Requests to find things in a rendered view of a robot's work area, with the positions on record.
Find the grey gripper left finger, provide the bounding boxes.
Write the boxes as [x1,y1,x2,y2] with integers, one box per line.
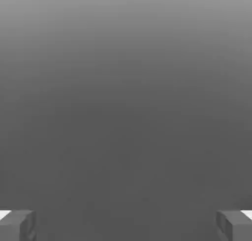
[0,209,37,241]

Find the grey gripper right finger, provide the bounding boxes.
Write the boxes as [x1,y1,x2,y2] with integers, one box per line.
[216,209,252,241]

